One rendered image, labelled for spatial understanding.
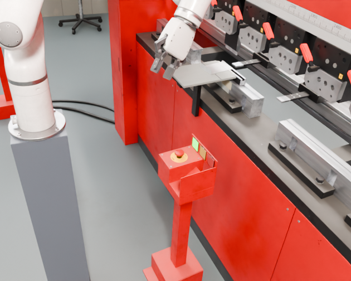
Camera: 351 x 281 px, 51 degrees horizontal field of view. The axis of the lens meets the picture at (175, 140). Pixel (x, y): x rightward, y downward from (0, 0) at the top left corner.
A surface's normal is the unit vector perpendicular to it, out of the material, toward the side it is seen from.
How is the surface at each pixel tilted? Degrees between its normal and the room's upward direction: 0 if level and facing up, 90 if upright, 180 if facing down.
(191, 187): 90
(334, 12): 90
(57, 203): 90
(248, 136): 0
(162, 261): 0
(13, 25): 71
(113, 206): 0
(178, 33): 80
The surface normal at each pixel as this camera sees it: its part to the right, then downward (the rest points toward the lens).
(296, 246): -0.90, 0.22
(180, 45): 0.65, 0.45
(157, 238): 0.05, -0.80
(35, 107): 0.44, 0.55
